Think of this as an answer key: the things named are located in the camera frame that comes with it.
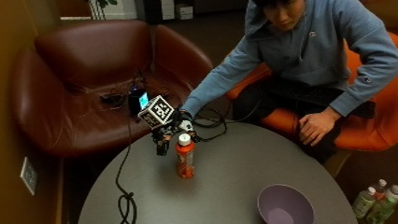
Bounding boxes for orange drink bottle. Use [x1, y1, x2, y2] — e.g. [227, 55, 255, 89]
[175, 133, 198, 180]

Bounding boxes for white marker cube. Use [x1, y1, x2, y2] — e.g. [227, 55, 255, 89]
[138, 95, 178, 130]

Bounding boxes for orange armchair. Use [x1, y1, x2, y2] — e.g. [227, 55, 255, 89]
[226, 31, 398, 153]

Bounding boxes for smartphone with lit screen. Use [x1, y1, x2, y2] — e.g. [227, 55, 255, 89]
[139, 91, 151, 110]

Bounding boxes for purple bowl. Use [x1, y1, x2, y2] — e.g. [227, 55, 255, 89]
[256, 183, 316, 224]

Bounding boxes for red drink bottle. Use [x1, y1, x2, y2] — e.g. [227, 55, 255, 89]
[371, 178, 389, 201]

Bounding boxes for brown leather armchair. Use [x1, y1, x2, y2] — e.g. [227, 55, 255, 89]
[10, 19, 215, 157]

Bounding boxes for pale green drink bottle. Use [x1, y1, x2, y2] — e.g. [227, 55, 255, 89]
[352, 186, 377, 219]

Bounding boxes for the person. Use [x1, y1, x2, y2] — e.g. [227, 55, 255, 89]
[180, 0, 398, 165]

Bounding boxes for white cabinet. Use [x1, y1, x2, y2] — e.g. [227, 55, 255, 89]
[160, 0, 178, 21]

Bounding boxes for black cable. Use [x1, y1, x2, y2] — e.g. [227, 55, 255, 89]
[115, 105, 230, 224]

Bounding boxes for white wall socket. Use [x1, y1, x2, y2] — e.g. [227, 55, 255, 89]
[19, 156, 41, 196]

